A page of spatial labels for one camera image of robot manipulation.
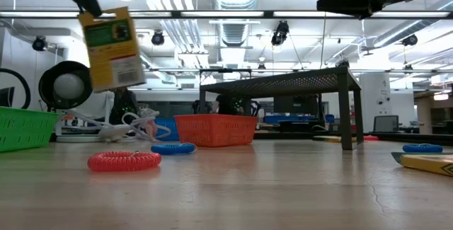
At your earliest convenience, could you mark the black monitor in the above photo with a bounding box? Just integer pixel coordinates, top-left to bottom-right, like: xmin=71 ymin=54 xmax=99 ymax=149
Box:
xmin=0 ymin=86 xmax=16 ymax=109

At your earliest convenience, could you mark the blue plastic basket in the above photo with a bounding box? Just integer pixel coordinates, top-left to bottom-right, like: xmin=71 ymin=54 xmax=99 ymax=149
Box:
xmin=154 ymin=117 xmax=180 ymax=142

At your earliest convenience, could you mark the grey perforated metal riser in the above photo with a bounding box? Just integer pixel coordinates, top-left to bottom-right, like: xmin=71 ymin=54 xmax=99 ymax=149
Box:
xmin=199 ymin=66 xmax=365 ymax=151

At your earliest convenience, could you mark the person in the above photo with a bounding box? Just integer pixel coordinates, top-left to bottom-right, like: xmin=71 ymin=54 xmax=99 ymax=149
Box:
xmin=108 ymin=87 xmax=139 ymax=125
xmin=215 ymin=93 xmax=245 ymax=116

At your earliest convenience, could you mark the white pillar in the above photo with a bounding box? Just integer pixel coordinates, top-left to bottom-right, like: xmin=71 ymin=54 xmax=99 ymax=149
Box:
xmin=359 ymin=72 xmax=394 ymax=134

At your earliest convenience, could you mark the silver ventilation duct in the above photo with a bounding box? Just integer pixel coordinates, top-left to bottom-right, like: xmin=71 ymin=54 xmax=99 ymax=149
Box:
xmin=211 ymin=0 xmax=261 ymax=47

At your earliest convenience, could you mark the blue coil wristband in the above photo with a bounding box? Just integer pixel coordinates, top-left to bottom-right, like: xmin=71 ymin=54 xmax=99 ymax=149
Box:
xmin=151 ymin=142 xmax=198 ymax=156
xmin=402 ymin=143 xmax=444 ymax=154

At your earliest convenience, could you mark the orange plastic basket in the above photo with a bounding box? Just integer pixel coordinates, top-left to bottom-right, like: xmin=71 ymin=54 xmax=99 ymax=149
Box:
xmin=173 ymin=113 xmax=259 ymax=149

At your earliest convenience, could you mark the grey office chair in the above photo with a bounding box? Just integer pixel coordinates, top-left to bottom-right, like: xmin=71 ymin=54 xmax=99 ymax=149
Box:
xmin=373 ymin=115 xmax=400 ymax=134

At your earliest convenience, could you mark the white cylindrical desk lamp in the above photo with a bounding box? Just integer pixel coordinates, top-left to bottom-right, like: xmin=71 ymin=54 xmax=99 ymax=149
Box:
xmin=38 ymin=59 xmax=116 ymax=143

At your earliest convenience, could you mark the green plastic basket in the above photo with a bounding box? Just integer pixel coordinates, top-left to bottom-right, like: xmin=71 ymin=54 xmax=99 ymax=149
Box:
xmin=0 ymin=105 xmax=59 ymax=153

